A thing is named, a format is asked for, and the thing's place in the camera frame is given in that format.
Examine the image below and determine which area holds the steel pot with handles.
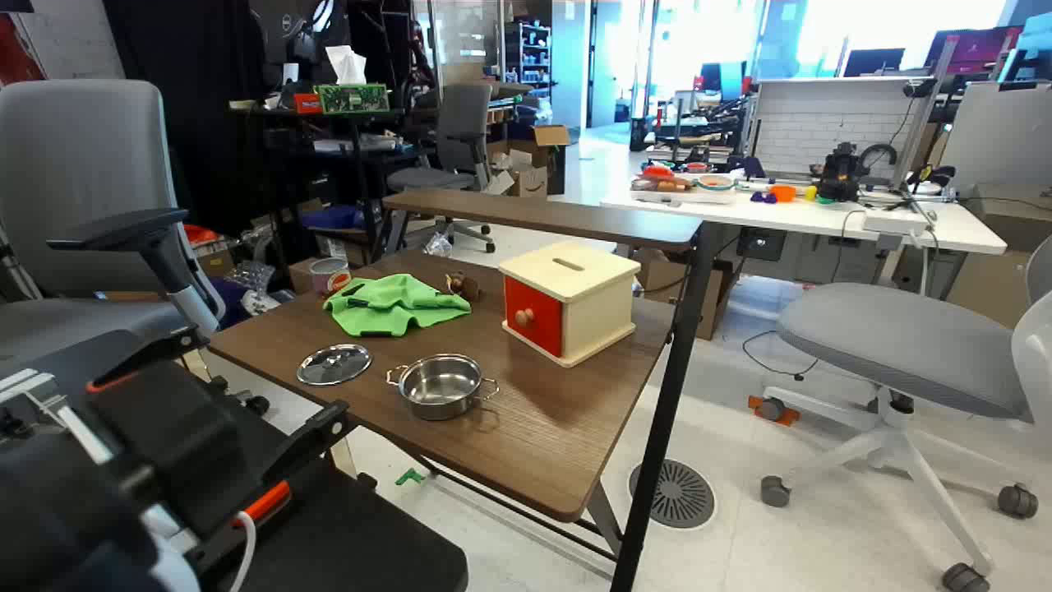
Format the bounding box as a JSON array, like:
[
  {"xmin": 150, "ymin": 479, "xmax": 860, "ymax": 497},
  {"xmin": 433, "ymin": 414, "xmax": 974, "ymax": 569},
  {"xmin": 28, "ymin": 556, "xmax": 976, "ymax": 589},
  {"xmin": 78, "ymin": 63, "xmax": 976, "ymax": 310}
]
[{"xmin": 383, "ymin": 352, "xmax": 503, "ymax": 423}]

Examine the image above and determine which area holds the red drawer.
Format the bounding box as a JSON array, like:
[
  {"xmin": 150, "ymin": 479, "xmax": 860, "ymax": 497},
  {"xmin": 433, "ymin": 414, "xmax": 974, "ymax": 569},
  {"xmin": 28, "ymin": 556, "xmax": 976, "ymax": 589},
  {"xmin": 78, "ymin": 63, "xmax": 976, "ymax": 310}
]
[{"xmin": 498, "ymin": 275, "xmax": 568, "ymax": 362}]

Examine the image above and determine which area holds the black device on desk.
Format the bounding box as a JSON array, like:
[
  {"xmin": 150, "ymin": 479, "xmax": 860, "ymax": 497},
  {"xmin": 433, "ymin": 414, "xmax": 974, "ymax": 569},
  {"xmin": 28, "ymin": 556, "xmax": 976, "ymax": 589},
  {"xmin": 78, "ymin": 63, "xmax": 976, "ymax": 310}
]
[{"xmin": 814, "ymin": 143, "xmax": 902, "ymax": 205}]

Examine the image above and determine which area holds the light wooden box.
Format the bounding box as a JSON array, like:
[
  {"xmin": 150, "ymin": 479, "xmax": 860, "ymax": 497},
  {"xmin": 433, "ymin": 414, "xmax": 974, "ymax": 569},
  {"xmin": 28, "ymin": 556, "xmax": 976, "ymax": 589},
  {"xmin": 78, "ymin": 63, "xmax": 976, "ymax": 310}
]
[{"xmin": 496, "ymin": 238, "xmax": 645, "ymax": 368}]

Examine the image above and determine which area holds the small steel dish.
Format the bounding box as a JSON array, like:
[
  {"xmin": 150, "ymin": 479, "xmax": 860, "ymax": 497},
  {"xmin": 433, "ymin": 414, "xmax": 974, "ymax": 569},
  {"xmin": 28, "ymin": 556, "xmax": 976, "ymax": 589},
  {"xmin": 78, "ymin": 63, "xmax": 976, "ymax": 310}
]
[{"xmin": 293, "ymin": 343, "xmax": 373, "ymax": 390}]

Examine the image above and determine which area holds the orange tool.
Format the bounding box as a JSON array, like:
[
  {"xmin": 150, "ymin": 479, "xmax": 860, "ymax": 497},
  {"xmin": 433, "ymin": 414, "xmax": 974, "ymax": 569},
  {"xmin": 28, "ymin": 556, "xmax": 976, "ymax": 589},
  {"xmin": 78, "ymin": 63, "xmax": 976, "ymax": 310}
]
[{"xmin": 639, "ymin": 161, "xmax": 692, "ymax": 197}]

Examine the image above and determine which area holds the cardboard box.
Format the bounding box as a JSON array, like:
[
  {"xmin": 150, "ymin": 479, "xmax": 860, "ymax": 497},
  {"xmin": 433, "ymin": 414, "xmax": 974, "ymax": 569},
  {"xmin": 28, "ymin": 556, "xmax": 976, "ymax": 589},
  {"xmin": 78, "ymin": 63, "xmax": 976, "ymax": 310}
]
[{"xmin": 633, "ymin": 242, "xmax": 732, "ymax": 343}]

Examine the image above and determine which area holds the computer monitor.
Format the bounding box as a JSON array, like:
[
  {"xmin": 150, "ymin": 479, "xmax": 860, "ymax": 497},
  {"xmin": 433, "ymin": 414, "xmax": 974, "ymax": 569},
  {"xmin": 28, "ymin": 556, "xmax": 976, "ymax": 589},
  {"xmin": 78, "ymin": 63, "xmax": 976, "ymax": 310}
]
[{"xmin": 922, "ymin": 27, "xmax": 1027, "ymax": 82}]

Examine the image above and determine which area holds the clear plastic container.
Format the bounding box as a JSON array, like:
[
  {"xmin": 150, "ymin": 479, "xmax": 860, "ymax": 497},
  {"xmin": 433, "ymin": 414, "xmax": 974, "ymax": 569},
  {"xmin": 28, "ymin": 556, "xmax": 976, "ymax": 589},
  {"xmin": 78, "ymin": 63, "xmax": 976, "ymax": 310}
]
[{"xmin": 285, "ymin": 258, "xmax": 356, "ymax": 299}]

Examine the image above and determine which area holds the green cloth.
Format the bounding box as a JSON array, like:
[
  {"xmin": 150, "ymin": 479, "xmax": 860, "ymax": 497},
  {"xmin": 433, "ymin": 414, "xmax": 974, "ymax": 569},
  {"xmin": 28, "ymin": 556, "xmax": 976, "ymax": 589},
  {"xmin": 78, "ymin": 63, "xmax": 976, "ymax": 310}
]
[{"xmin": 322, "ymin": 270, "xmax": 472, "ymax": 343}]

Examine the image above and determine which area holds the black shelf rack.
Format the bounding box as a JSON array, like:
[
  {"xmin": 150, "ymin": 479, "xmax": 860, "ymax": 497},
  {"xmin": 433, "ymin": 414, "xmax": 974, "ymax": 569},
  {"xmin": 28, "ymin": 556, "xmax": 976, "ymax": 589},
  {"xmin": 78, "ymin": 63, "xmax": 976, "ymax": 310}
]
[{"xmin": 227, "ymin": 97, "xmax": 410, "ymax": 266}]

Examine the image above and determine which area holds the round floor drain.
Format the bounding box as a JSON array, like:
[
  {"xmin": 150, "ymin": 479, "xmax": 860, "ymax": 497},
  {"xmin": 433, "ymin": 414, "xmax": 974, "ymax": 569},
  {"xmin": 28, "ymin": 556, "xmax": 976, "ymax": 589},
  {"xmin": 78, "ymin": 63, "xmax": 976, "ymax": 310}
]
[{"xmin": 629, "ymin": 457, "xmax": 716, "ymax": 532}]

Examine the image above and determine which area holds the white desk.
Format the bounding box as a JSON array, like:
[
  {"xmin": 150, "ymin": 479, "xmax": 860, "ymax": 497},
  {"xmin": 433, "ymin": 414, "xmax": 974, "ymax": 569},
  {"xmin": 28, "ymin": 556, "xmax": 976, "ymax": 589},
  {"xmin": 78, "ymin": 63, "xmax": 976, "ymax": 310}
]
[{"xmin": 553, "ymin": 161, "xmax": 1009, "ymax": 263}]

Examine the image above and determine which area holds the white partition panel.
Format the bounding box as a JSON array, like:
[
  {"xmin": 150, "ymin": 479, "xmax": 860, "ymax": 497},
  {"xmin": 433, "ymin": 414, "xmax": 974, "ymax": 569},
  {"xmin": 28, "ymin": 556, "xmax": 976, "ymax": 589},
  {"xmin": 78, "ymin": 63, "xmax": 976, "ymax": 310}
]
[{"xmin": 744, "ymin": 77, "xmax": 938, "ymax": 184}]

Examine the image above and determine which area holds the green tissue box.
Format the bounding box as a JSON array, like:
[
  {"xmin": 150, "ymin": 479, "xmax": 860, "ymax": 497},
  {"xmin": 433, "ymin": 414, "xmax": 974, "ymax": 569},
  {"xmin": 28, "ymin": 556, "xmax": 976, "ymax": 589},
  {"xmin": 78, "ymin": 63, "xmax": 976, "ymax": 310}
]
[{"xmin": 314, "ymin": 43, "xmax": 393, "ymax": 117}]

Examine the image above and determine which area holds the white cable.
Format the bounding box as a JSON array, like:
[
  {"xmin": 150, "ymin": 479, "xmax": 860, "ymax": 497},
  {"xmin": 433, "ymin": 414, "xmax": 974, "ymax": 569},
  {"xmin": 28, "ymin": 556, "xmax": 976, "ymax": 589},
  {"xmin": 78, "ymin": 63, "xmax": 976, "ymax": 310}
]
[{"xmin": 223, "ymin": 505, "xmax": 263, "ymax": 592}]

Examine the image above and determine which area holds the gray office chair with armrest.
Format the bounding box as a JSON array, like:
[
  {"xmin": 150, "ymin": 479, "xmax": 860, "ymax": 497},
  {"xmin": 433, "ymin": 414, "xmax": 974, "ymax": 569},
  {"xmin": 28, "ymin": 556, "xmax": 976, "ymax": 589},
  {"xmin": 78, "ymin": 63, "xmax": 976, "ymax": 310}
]
[{"xmin": 0, "ymin": 77, "xmax": 230, "ymax": 368}]

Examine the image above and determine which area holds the gray stool on casters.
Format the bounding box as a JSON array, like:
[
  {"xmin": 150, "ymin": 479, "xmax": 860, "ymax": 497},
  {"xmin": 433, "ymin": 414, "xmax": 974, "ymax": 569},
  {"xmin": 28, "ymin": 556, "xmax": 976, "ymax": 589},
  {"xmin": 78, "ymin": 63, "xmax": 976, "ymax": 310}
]
[{"xmin": 754, "ymin": 281, "xmax": 1052, "ymax": 592}]

